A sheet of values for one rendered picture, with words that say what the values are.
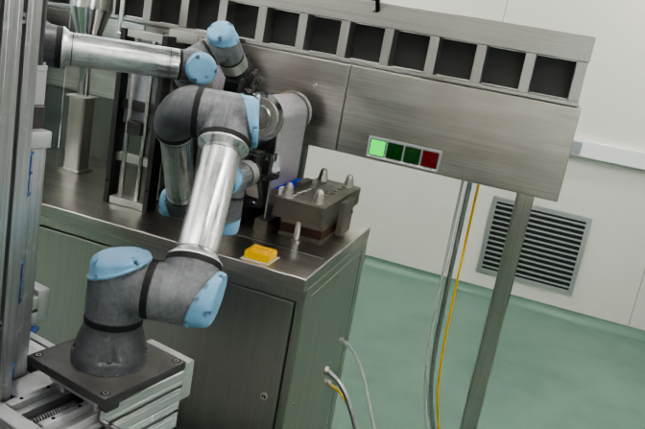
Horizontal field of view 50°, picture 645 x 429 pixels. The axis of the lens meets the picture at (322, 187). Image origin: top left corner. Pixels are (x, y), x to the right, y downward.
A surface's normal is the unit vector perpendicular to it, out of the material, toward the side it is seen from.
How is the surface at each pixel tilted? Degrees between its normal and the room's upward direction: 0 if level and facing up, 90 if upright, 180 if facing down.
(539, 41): 90
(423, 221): 90
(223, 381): 90
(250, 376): 90
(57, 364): 0
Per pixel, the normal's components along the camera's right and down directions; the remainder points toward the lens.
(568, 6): -0.32, 0.15
